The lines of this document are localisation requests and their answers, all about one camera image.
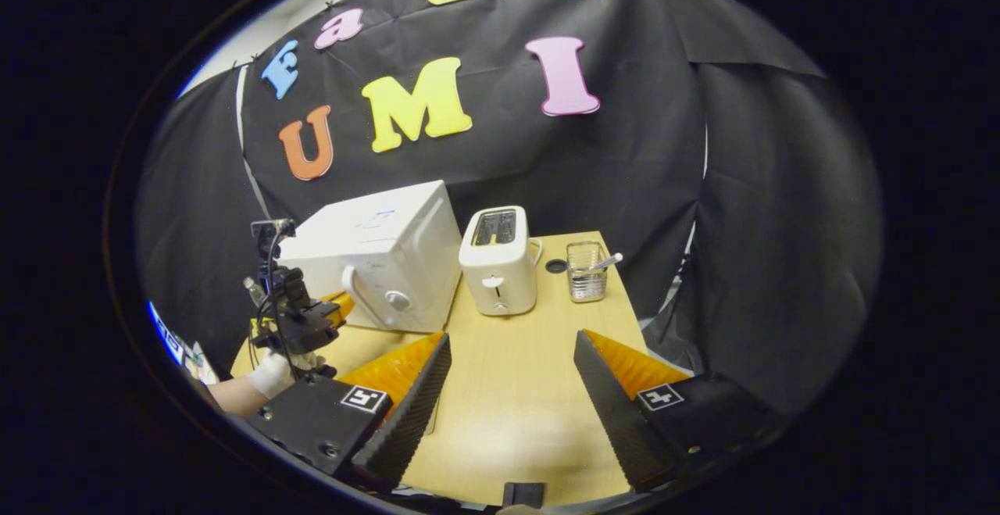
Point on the white microwave oven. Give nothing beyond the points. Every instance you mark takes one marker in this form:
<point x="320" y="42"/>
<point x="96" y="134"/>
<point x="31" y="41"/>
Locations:
<point x="375" y="257"/>

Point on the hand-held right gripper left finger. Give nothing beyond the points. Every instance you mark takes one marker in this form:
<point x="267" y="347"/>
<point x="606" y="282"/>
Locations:
<point x="406" y="421"/>

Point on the white toaster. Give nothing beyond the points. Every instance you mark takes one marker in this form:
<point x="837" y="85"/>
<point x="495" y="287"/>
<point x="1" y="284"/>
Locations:
<point x="496" y="265"/>

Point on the black table clamp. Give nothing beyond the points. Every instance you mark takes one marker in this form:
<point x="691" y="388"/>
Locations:
<point x="523" y="494"/>

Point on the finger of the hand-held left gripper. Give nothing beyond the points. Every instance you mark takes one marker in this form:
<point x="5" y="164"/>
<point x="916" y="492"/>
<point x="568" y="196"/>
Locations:
<point x="342" y="305"/>

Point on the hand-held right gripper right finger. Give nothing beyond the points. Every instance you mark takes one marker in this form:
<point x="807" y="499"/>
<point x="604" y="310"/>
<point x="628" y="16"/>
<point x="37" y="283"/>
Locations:
<point x="617" y="421"/>

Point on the black round desk grommet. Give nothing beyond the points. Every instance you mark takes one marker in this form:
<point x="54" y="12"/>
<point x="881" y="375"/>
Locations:
<point x="556" y="266"/>

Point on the blue and white board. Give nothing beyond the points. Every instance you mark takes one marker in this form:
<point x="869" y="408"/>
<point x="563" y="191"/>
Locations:
<point x="176" y="343"/>

